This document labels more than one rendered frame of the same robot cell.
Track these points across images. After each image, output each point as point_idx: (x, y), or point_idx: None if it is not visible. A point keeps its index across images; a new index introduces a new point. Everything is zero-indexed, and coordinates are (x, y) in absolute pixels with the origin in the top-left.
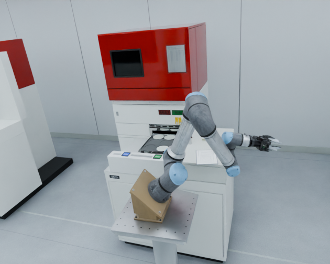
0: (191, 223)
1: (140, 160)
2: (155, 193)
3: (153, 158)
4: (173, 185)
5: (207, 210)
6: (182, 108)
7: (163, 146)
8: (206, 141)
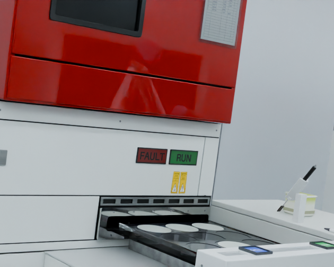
0: None
1: (308, 259)
2: None
3: (329, 249)
4: None
5: None
6: (193, 146)
7: (228, 243)
8: (307, 217)
